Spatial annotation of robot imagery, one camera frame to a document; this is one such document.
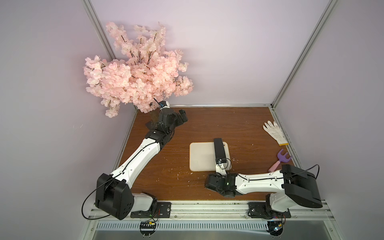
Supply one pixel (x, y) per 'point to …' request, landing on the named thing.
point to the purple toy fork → (282, 159)
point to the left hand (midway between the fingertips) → (179, 112)
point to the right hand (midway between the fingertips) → (216, 172)
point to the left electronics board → (147, 228)
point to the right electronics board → (275, 228)
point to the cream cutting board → (202, 156)
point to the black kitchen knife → (219, 150)
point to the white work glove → (276, 132)
